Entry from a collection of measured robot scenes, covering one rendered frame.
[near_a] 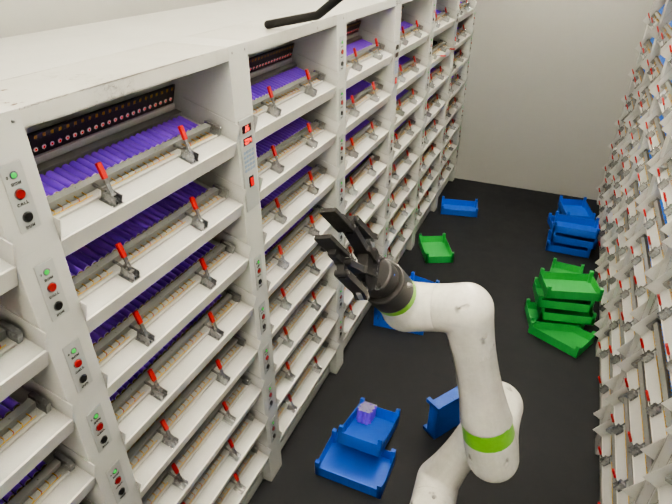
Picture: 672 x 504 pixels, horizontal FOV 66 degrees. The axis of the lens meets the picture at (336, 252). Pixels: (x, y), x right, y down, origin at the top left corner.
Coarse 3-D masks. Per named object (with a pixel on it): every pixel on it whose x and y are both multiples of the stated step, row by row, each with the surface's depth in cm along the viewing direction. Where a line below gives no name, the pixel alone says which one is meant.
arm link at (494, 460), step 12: (504, 432) 115; (516, 432) 126; (468, 444) 119; (480, 444) 116; (492, 444) 115; (504, 444) 116; (516, 444) 120; (468, 456) 122; (480, 456) 118; (492, 456) 116; (504, 456) 117; (516, 456) 120; (480, 468) 120; (492, 468) 118; (504, 468) 118; (516, 468) 121; (492, 480) 120; (504, 480) 120
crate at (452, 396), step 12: (444, 396) 238; (456, 396) 238; (432, 408) 235; (444, 408) 234; (456, 408) 241; (432, 420) 238; (444, 420) 239; (456, 420) 246; (432, 432) 241; (444, 432) 244
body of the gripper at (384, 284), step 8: (376, 248) 97; (360, 256) 94; (368, 256) 94; (368, 264) 93; (376, 264) 96; (384, 264) 97; (392, 264) 98; (384, 272) 97; (392, 272) 96; (360, 280) 94; (368, 280) 93; (376, 280) 96; (384, 280) 96; (392, 280) 96; (368, 288) 94; (376, 288) 96; (384, 288) 96; (392, 288) 98; (376, 296) 98; (384, 296) 98
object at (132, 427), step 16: (240, 288) 173; (240, 304) 174; (224, 320) 167; (240, 320) 169; (208, 336) 160; (224, 336) 162; (192, 352) 154; (208, 352) 155; (176, 368) 148; (192, 368) 149; (160, 384) 143; (176, 384) 144; (128, 400) 136; (144, 400) 138; (128, 416) 133; (144, 416) 134; (128, 432) 130; (128, 448) 131
